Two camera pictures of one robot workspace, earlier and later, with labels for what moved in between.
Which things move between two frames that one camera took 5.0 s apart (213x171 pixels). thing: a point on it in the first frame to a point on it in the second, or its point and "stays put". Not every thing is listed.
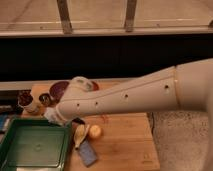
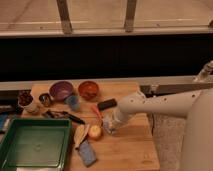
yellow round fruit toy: [95, 131] stays put
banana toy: [80, 131] stays put
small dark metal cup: [44, 98] stays put
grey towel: [53, 116] to [109, 126]
